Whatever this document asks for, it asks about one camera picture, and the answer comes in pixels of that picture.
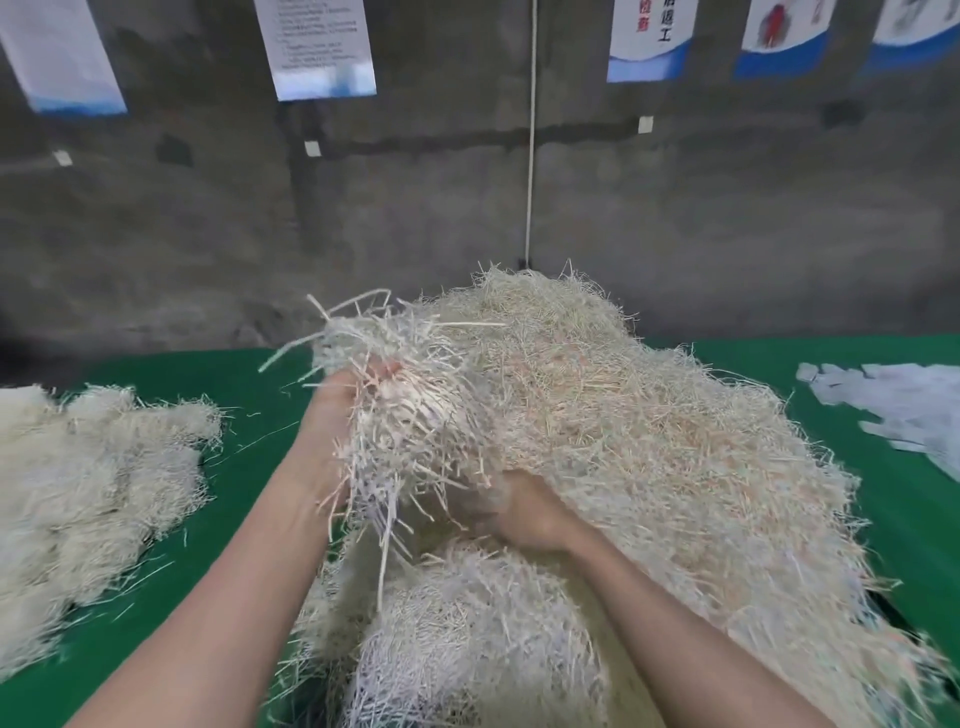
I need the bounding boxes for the handful of shredded paper strips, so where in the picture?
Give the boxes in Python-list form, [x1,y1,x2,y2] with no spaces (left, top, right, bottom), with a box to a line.
[258,289,511,601]

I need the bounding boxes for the green table cloth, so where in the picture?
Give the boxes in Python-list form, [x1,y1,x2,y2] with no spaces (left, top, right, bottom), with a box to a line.
[0,334,960,728]

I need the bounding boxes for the small pile of shredded paper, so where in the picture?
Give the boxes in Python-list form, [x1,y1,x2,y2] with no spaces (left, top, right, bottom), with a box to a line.
[0,384,226,661]

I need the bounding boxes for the white hanging cord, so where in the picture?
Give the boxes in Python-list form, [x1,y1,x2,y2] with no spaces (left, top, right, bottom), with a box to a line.
[523,0,540,264]

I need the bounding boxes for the pile of white paper pieces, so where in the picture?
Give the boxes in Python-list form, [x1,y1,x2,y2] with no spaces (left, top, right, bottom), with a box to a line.
[795,361,960,483]

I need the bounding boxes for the person's left forearm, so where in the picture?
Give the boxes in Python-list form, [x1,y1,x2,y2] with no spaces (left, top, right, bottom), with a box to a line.
[66,471,348,728]

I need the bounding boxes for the person's left hand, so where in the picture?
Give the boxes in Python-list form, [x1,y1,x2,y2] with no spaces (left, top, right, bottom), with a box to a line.
[292,357,404,505]

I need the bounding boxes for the person's right forearm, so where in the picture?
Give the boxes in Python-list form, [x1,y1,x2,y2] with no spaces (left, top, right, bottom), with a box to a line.
[553,525,840,728]

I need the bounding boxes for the white poster with black text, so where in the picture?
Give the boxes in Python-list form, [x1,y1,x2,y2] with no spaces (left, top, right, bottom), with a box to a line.
[253,0,378,103]

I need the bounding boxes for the person's right hand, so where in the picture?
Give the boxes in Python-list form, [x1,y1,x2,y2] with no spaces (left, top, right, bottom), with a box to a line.
[466,469,585,556]

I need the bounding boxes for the plain white and blue poster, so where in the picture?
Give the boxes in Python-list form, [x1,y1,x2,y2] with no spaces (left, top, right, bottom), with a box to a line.
[0,0,129,117]

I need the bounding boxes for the white poster with red figure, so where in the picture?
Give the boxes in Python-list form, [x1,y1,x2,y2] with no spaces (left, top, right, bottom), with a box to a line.
[732,0,838,81]

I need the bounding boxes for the large pile of shredded paper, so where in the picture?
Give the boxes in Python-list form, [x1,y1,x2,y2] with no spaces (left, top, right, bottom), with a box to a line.
[264,259,954,728]

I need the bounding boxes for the white poster with grey figure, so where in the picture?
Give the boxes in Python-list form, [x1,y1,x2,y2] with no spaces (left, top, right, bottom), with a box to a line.
[859,0,960,75]

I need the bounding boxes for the white poster with large characters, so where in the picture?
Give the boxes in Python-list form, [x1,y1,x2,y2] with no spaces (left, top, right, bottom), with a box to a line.
[606,0,700,84]

